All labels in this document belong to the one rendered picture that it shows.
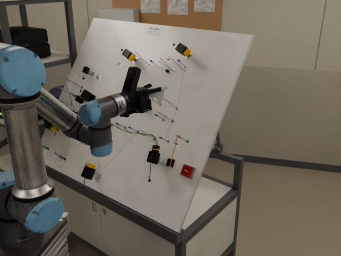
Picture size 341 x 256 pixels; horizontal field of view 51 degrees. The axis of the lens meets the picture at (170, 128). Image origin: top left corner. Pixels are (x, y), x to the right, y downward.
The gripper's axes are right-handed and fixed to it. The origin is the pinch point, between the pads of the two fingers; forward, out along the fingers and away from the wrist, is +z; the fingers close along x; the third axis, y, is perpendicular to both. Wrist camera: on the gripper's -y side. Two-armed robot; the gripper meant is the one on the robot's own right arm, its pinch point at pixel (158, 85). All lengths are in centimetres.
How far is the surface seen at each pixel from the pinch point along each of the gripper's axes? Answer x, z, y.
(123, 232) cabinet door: -47, 8, 88
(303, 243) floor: 3, 144, 160
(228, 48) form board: -5, 61, -5
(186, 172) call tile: -6, 19, 47
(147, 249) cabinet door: -30, 9, 92
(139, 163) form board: -37, 18, 48
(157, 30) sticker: -54, 62, -16
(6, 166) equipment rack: -164, 3, 70
